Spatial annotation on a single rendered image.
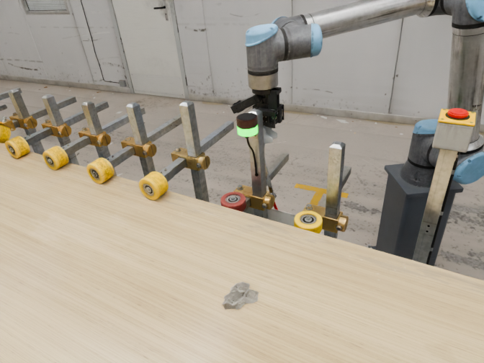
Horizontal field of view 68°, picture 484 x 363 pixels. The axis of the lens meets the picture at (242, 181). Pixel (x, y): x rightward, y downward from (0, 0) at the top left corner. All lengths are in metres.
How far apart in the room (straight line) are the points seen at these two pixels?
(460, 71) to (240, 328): 1.10
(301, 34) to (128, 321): 0.85
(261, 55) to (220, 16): 3.16
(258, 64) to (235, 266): 0.56
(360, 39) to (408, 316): 3.11
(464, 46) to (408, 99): 2.43
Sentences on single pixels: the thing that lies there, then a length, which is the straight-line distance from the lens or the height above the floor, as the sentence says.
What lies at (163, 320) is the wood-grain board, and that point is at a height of 0.90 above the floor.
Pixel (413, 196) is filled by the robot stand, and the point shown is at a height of 0.59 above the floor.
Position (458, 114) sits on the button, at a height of 1.23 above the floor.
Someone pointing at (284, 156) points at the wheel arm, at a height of 0.86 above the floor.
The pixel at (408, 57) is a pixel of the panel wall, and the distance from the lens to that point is 3.71.
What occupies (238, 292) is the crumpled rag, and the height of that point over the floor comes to 0.92.
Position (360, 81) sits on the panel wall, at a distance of 3.82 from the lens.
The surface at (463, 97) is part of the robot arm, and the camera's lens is 1.50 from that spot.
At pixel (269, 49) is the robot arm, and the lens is 1.06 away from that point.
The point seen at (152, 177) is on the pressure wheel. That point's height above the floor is 0.98.
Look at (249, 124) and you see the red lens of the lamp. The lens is 1.01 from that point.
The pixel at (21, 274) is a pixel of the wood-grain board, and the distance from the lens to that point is 1.13.
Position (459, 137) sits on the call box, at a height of 1.19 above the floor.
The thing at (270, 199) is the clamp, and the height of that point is 0.86.
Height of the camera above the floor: 1.57
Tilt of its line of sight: 33 degrees down
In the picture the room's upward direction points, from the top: 5 degrees counter-clockwise
